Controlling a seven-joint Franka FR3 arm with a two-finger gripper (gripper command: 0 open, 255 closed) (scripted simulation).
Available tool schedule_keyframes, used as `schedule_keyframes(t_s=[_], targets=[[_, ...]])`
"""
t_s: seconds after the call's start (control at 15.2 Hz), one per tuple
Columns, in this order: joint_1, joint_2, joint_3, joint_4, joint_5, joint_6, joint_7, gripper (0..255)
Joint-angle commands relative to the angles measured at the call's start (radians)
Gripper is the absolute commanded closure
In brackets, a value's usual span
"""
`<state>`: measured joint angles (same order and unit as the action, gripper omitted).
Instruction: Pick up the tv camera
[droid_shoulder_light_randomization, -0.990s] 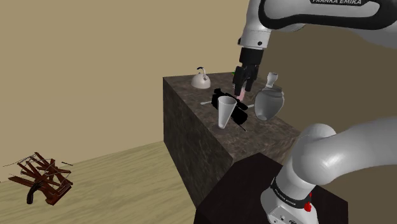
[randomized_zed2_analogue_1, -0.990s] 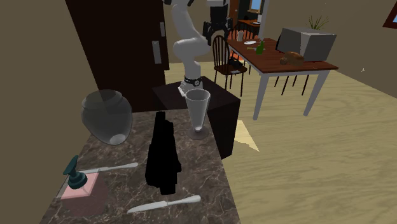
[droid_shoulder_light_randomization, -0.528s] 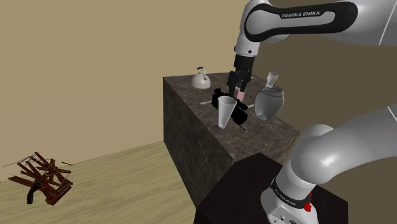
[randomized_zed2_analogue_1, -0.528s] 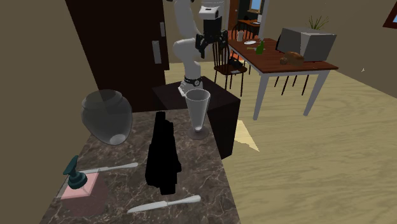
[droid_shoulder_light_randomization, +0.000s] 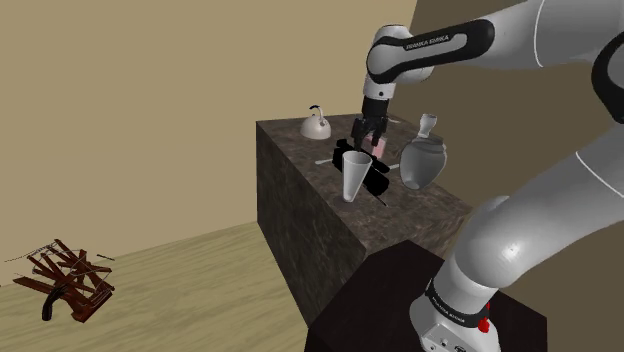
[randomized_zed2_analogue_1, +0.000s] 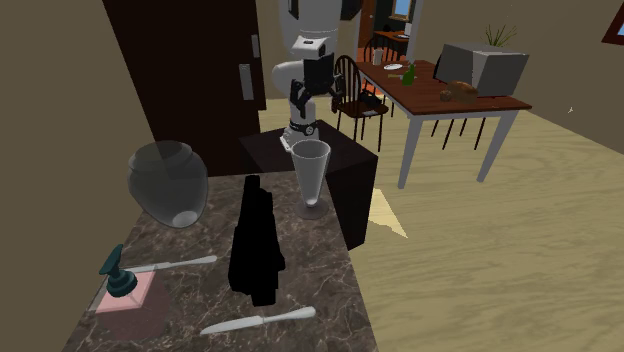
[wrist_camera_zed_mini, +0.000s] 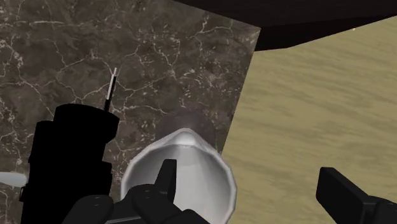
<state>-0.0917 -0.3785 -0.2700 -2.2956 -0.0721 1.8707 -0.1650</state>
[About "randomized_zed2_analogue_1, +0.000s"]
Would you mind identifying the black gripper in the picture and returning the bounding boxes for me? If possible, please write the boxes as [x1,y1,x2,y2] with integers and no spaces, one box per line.
[289,52,346,119]

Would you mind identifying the dark wooden spindle chair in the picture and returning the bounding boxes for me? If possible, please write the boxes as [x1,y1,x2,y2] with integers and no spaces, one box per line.
[333,54,392,153]
[362,36,392,65]

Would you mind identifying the tall clear glass cup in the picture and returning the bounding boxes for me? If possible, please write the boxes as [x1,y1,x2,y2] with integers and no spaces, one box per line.
[290,138,332,221]

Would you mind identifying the dark robot stand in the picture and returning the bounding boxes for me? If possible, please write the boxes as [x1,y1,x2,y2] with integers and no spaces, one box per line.
[238,119,379,252]

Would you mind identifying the small wooden table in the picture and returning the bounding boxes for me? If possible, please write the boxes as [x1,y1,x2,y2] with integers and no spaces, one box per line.
[372,29,412,61]

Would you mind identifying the wooden dining table white legs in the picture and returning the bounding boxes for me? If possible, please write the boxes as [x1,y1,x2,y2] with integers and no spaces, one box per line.
[355,41,534,191]

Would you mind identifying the dark brown fridge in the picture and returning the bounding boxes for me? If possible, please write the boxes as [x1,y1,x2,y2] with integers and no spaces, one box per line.
[101,0,267,178]

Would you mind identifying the black irregular object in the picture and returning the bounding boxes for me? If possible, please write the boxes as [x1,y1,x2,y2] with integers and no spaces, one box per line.
[227,173,287,308]

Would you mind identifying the clear grey glass jar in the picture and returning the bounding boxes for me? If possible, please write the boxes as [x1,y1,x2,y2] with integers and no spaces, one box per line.
[127,140,210,230]

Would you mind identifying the green grass plant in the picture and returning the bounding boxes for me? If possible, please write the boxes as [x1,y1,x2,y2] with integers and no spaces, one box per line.
[481,22,519,49]

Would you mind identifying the silver table knife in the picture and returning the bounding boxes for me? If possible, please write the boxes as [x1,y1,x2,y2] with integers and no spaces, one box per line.
[199,305,318,337]
[121,254,219,276]

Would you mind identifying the pink soap dispenser teal pump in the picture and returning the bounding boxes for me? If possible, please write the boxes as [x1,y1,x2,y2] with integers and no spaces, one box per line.
[94,243,172,343]

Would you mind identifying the window with wooden frame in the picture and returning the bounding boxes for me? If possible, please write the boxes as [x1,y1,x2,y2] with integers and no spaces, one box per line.
[388,0,417,23]

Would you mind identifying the red framed wall picture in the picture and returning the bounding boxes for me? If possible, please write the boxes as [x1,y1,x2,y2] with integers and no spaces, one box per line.
[600,0,624,48]

